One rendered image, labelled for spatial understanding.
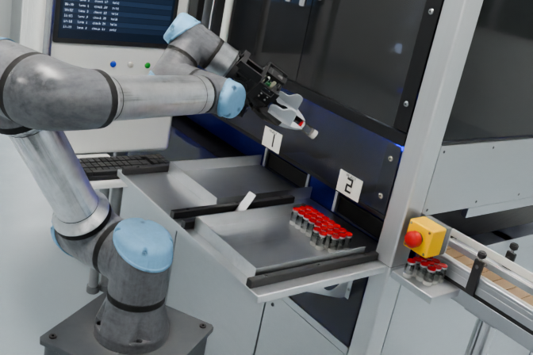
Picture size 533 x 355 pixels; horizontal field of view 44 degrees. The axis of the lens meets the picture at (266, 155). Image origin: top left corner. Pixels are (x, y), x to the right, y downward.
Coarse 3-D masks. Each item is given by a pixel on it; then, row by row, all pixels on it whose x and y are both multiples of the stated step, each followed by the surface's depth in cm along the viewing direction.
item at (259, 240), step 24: (216, 216) 166; (240, 216) 171; (264, 216) 176; (288, 216) 181; (216, 240) 156; (240, 240) 162; (264, 240) 165; (288, 240) 167; (240, 264) 148; (264, 264) 153; (288, 264) 150
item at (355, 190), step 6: (342, 174) 174; (348, 174) 173; (342, 180) 175; (348, 180) 173; (354, 180) 171; (360, 180) 169; (336, 186) 176; (342, 186) 175; (354, 186) 171; (360, 186) 170; (342, 192) 175; (354, 192) 171; (360, 192) 170; (354, 198) 172
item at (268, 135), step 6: (264, 132) 200; (270, 132) 197; (276, 132) 195; (264, 138) 200; (270, 138) 197; (276, 138) 195; (264, 144) 200; (270, 144) 198; (276, 144) 196; (276, 150) 196
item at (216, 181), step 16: (192, 160) 198; (208, 160) 202; (224, 160) 206; (240, 160) 210; (256, 160) 214; (176, 176) 191; (192, 176) 195; (208, 176) 198; (224, 176) 200; (240, 176) 203; (256, 176) 205; (272, 176) 208; (208, 192) 179; (224, 192) 189; (240, 192) 191; (256, 192) 193; (272, 192) 187; (288, 192) 191; (304, 192) 195
